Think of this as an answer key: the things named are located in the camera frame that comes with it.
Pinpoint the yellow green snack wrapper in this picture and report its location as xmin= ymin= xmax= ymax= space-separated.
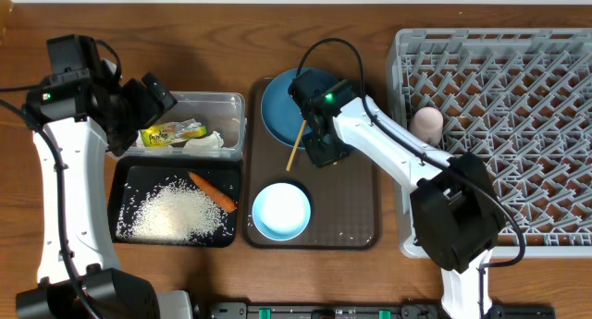
xmin=140 ymin=118 xmax=207 ymax=148

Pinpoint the wooden chopstick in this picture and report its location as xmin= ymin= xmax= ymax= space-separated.
xmin=286 ymin=120 xmax=307 ymax=172

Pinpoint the dark blue plate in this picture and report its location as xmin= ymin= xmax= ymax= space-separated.
xmin=260 ymin=67 xmax=343 ymax=150

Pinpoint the pink cup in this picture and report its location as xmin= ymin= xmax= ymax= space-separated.
xmin=409 ymin=106 xmax=444 ymax=145

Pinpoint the pile of white rice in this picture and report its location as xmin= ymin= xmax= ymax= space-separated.
xmin=115 ymin=178 xmax=235 ymax=246

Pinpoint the orange carrot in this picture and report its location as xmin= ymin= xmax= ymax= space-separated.
xmin=189 ymin=172 xmax=237 ymax=213

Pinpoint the light blue bowl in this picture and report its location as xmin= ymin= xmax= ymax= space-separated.
xmin=252 ymin=182 xmax=312 ymax=241

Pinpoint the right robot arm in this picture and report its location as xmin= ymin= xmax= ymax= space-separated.
xmin=288 ymin=69 xmax=505 ymax=318

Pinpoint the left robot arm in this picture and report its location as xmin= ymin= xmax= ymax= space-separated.
xmin=16 ymin=34 xmax=193 ymax=318

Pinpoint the grey dishwasher rack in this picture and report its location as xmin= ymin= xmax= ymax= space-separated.
xmin=386 ymin=28 xmax=591 ymax=259

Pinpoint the clear plastic bin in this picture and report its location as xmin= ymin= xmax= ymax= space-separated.
xmin=123 ymin=92 xmax=247 ymax=161

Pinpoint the black plastic tray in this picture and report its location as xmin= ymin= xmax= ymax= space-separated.
xmin=107 ymin=157 xmax=241 ymax=248

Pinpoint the brown serving tray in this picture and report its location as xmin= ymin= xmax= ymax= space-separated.
xmin=241 ymin=78 xmax=381 ymax=250

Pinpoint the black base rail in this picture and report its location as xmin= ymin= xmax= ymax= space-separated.
xmin=200 ymin=302 xmax=556 ymax=319

